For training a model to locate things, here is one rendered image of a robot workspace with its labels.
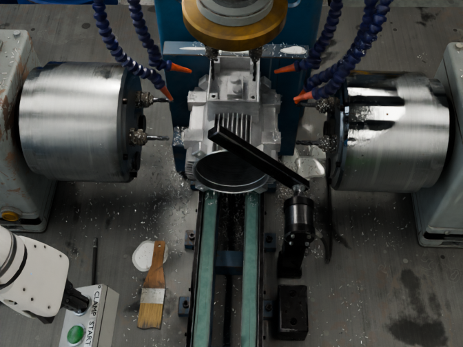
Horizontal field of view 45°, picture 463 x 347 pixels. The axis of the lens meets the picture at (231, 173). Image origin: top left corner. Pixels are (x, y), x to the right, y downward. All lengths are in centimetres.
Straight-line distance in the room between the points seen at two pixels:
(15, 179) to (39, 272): 37
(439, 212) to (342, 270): 25
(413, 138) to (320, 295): 40
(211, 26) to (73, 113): 32
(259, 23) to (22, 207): 67
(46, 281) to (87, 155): 31
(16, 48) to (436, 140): 84
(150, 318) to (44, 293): 40
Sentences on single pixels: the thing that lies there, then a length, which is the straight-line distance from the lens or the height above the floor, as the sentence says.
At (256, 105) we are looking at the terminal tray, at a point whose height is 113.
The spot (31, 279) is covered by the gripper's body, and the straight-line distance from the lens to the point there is 86.
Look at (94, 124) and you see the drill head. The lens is 109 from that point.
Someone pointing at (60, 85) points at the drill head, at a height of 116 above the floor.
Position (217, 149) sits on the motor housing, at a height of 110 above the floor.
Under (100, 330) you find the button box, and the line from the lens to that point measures 97.
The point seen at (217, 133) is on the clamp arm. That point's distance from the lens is 98.
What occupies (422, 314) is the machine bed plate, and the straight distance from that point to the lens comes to 130.
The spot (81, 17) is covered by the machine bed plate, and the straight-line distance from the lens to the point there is 183.
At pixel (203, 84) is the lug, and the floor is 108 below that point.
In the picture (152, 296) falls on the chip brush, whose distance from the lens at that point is 125.
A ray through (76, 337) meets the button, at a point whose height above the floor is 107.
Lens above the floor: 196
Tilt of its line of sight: 57 degrees down
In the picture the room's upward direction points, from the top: straight up
